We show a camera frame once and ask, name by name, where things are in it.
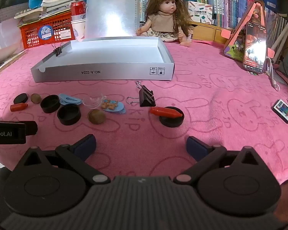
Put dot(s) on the wooden drawer unit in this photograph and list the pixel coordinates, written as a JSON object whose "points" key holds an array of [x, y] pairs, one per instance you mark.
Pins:
{"points": [[211, 32]]}

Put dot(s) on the smartphone with lit screen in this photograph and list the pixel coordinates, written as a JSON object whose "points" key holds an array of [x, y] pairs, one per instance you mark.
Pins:
{"points": [[254, 48]]}

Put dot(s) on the pink rabbit-print towel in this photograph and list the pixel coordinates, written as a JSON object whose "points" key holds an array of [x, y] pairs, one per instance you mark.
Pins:
{"points": [[218, 105]]}

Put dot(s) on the plain blue plastic clip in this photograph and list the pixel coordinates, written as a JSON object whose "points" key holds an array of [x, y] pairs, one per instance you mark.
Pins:
{"points": [[68, 99]]}

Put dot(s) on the black round lid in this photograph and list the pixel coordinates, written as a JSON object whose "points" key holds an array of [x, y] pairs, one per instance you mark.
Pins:
{"points": [[21, 98]]}

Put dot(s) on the long-haired baby doll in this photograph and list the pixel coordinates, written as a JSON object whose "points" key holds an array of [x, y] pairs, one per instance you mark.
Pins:
{"points": [[163, 16]]}

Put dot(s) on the white metal stand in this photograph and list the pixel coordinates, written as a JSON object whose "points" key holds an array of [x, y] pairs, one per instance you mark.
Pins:
{"points": [[284, 31]]}

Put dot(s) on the pink cardboard phone stand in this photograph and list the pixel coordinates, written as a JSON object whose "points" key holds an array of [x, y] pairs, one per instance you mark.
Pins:
{"points": [[236, 40]]}

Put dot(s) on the row of shelved books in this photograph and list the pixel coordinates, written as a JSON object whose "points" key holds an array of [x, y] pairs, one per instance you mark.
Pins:
{"points": [[225, 7]]}

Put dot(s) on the brown walnut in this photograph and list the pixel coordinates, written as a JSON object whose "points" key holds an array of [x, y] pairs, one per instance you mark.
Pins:
{"points": [[35, 98], [96, 117]]}

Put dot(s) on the red drink can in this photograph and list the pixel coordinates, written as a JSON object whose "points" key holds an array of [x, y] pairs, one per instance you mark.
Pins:
{"points": [[78, 10]]}

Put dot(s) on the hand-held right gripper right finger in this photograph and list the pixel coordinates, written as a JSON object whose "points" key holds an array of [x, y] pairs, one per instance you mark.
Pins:
{"points": [[196, 146]]}

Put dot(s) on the red crayon tip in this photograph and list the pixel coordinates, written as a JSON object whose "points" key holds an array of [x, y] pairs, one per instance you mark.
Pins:
{"points": [[164, 112], [18, 107]]}

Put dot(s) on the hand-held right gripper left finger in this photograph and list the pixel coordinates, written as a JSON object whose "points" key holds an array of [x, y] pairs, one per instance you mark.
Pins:
{"points": [[86, 146]]}

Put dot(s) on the large black binder clip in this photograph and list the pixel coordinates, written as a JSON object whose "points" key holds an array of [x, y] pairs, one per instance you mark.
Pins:
{"points": [[146, 98]]}

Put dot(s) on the red plastic basket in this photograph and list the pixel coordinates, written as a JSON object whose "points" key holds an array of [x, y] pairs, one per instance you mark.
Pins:
{"points": [[45, 32]]}

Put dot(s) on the flat book beside towel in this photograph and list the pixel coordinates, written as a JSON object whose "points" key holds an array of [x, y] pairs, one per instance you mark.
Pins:
{"points": [[2, 63]]}

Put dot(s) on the white paper cup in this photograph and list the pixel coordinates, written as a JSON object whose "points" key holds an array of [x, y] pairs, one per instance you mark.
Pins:
{"points": [[78, 30]]}

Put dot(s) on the small black binder clip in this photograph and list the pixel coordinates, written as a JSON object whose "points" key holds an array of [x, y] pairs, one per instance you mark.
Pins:
{"points": [[58, 50]]}

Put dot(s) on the black round cap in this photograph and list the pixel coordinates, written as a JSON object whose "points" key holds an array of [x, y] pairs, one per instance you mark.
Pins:
{"points": [[49, 106], [171, 122], [68, 117]]}

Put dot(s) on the small colour palette card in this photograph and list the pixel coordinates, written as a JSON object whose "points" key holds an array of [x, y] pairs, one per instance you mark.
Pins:
{"points": [[282, 111]]}

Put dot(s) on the pencil-print label printer box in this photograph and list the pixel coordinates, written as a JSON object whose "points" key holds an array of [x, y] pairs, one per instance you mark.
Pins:
{"points": [[200, 12]]}

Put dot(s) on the frosted plastic clipboard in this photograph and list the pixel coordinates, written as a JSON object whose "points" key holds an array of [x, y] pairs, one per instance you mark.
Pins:
{"points": [[110, 7]]}

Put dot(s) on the silver cardboard box tray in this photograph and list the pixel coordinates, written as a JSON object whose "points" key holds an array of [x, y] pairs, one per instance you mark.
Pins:
{"points": [[105, 52]]}

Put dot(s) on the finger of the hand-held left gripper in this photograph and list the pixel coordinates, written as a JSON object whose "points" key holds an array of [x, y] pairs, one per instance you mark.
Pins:
{"points": [[31, 128]]}

